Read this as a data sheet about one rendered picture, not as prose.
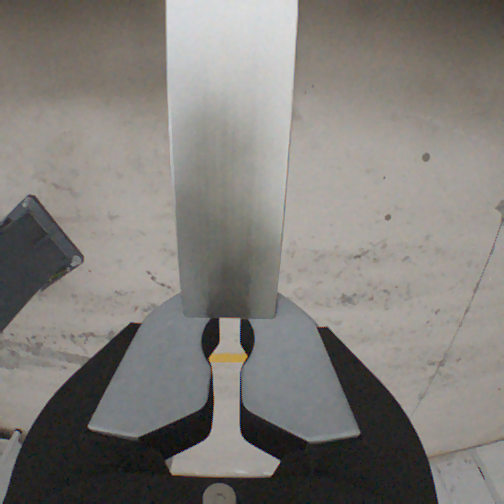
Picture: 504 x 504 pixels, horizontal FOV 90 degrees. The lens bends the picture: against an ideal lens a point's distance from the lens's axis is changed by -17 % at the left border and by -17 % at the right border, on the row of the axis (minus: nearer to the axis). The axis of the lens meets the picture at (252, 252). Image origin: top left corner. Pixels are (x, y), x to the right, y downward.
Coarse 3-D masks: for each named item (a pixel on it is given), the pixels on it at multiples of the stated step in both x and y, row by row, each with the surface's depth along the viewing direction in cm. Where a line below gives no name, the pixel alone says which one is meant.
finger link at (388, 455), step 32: (352, 352) 8; (352, 384) 7; (384, 416) 6; (320, 448) 6; (352, 448) 6; (384, 448) 6; (416, 448) 6; (352, 480) 5; (384, 480) 5; (416, 480) 5
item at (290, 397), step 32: (256, 320) 10; (288, 320) 10; (256, 352) 8; (288, 352) 8; (320, 352) 8; (256, 384) 7; (288, 384) 7; (320, 384) 7; (256, 416) 7; (288, 416) 7; (320, 416) 7; (352, 416) 6; (288, 448) 6
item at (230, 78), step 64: (192, 0) 5; (256, 0) 6; (192, 64) 6; (256, 64) 6; (192, 128) 7; (256, 128) 7; (192, 192) 8; (256, 192) 8; (192, 256) 9; (256, 256) 9
